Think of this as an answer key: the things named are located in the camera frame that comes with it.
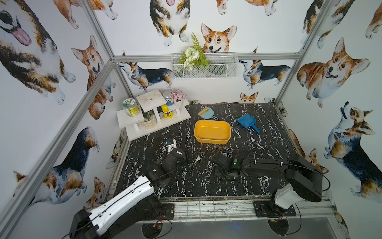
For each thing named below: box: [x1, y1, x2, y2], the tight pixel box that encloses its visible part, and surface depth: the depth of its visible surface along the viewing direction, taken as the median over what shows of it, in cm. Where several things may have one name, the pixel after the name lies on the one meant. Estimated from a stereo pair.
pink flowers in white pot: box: [169, 88, 187, 108], surface depth 95 cm
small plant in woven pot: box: [142, 109, 158, 129], surface depth 106 cm
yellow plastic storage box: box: [193, 119, 232, 145], surface depth 106 cm
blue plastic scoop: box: [235, 113, 261, 133], surface depth 115 cm
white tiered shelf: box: [116, 89, 191, 142], surface depth 105 cm
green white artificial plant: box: [178, 31, 209, 71], surface depth 82 cm
